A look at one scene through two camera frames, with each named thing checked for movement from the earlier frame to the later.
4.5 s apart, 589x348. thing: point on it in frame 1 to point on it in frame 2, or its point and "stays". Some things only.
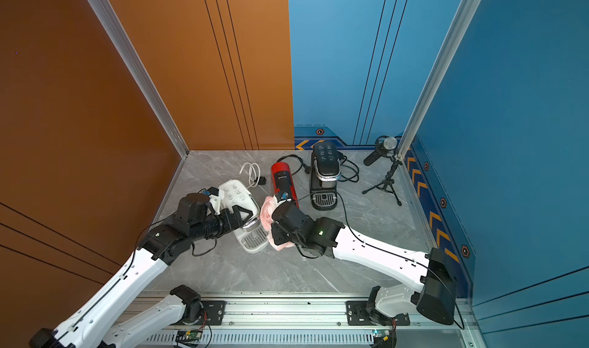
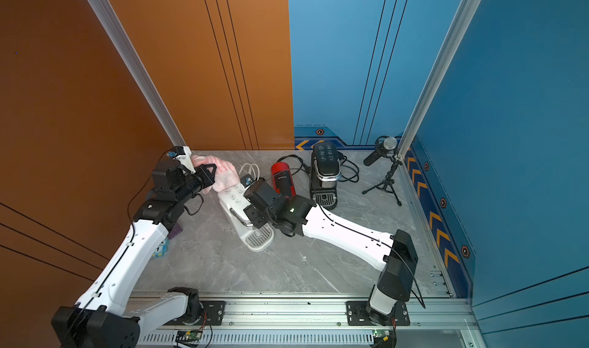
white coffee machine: (255, 236) stays
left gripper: (229, 226) to (205, 176)
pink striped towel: (266, 220) to (225, 175)
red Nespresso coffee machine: (283, 186) stays
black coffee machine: (325, 170) stays
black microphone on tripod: (384, 146) stays
